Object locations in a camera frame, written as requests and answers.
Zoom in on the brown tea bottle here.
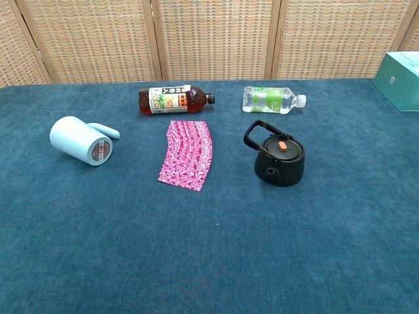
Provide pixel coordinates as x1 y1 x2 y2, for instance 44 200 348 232
137 85 217 116

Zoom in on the black teapot lid orange knob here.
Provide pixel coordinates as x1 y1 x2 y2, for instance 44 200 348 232
263 136 301 162

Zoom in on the black teapot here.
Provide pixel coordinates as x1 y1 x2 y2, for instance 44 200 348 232
243 119 306 188

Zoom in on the pink patterned cloth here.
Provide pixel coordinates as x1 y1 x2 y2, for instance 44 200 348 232
157 120 213 192

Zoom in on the blue tablecloth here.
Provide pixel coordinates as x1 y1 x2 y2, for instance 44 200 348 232
0 77 419 314

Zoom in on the woven folding screen panel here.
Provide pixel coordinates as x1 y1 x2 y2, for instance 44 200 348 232
399 0 419 52
143 0 282 82
15 0 163 84
270 0 419 80
0 0 52 88

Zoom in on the light blue plastic mug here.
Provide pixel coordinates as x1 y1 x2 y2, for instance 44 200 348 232
49 115 121 167

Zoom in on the teal cardboard box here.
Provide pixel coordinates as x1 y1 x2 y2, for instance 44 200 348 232
372 51 419 113

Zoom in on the clear water bottle green label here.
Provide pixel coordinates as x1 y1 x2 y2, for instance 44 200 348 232
242 86 308 115

